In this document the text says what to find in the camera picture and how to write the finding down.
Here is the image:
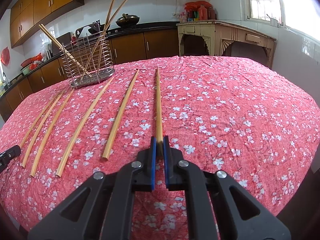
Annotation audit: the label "bamboo chopstick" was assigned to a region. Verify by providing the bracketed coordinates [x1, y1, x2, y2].
[21, 89, 66, 169]
[156, 68, 163, 143]
[97, 0, 116, 71]
[55, 76, 115, 178]
[102, 70, 139, 159]
[38, 24, 92, 77]
[30, 89, 74, 177]
[20, 93, 59, 148]
[81, 0, 128, 77]

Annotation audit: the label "lower wooden kitchen cabinets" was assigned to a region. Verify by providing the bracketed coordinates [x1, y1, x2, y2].
[1, 28, 179, 121]

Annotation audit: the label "green basin on counter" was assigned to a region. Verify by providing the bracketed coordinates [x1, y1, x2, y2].
[21, 64, 32, 75]

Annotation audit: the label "red floral tablecloth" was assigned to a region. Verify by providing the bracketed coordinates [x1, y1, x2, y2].
[1, 56, 319, 239]

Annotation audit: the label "red basin on counter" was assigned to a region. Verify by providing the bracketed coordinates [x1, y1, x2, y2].
[21, 57, 36, 68]

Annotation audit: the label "dark wooden cutting board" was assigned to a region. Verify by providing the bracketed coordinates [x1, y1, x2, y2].
[52, 32, 71, 56]

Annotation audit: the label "red bottle on counter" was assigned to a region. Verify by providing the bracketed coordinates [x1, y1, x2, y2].
[71, 34, 76, 46]

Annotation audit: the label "black wok left burner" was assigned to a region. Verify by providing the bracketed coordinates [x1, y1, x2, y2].
[88, 20, 105, 34]

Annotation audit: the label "cream painted wooden side table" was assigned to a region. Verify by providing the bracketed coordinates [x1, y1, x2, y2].
[176, 20, 276, 68]

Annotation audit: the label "dark wok right burner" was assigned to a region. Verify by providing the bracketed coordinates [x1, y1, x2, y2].
[116, 14, 140, 28]

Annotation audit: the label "orange bottle on side table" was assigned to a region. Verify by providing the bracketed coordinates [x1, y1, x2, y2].
[198, 5, 208, 21]

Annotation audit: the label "red plastic bag on table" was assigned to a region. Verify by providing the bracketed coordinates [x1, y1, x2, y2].
[184, 1, 212, 20]

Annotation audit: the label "right window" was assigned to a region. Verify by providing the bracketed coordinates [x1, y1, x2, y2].
[245, 0, 319, 41]

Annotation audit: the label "pink bag on wall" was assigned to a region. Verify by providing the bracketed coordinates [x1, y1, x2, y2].
[1, 47, 10, 66]

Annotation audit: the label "wire metal utensil holder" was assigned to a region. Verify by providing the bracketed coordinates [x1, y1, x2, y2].
[62, 25, 115, 88]

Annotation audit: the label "upper left wooden wall cabinets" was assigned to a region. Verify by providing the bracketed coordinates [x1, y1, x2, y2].
[10, 0, 84, 48]

